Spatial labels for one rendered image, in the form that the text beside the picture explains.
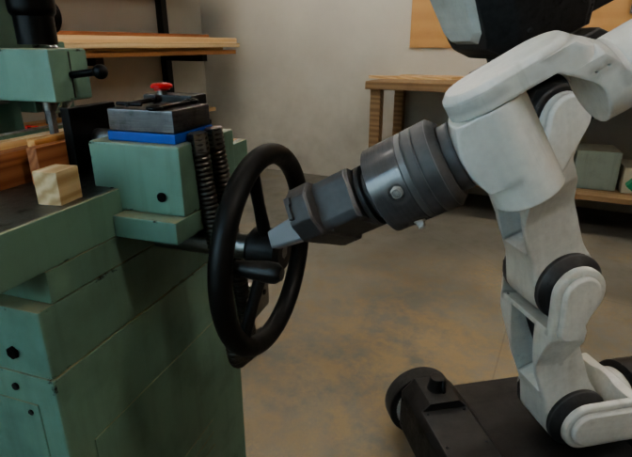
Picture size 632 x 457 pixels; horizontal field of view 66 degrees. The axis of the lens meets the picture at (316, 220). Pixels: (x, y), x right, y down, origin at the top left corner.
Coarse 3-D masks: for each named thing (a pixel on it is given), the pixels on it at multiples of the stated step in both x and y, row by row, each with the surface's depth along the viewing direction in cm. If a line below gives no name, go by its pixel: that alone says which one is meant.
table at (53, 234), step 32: (0, 192) 61; (32, 192) 61; (96, 192) 61; (0, 224) 50; (32, 224) 51; (64, 224) 55; (96, 224) 60; (128, 224) 62; (160, 224) 60; (192, 224) 63; (0, 256) 48; (32, 256) 51; (64, 256) 55; (0, 288) 48
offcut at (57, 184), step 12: (48, 168) 56; (60, 168) 56; (72, 168) 57; (36, 180) 55; (48, 180) 55; (60, 180) 55; (72, 180) 57; (36, 192) 56; (48, 192) 56; (60, 192) 55; (72, 192) 57; (48, 204) 56; (60, 204) 56
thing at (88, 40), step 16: (160, 0) 376; (160, 16) 380; (64, 32) 265; (80, 32) 274; (96, 32) 283; (112, 32) 293; (128, 32) 303; (160, 32) 385; (96, 48) 274; (112, 48) 291; (128, 48) 301; (144, 48) 313; (160, 48) 325; (176, 48) 338; (192, 48) 353; (208, 48) 368; (96, 64) 291
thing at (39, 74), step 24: (0, 48) 66; (24, 48) 65; (48, 48) 65; (72, 48) 68; (0, 72) 67; (24, 72) 66; (48, 72) 65; (0, 96) 69; (24, 96) 67; (48, 96) 66; (72, 96) 68
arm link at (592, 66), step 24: (528, 48) 40; (552, 48) 38; (576, 48) 37; (600, 48) 38; (480, 72) 42; (504, 72) 39; (528, 72) 38; (552, 72) 38; (576, 72) 38; (600, 72) 38; (624, 72) 38; (456, 96) 40; (480, 96) 39; (504, 96) 39; (576, 96) 45; (600, 96) 40; (624, 96) 39; (456, 120) 42; (600, 120) 42
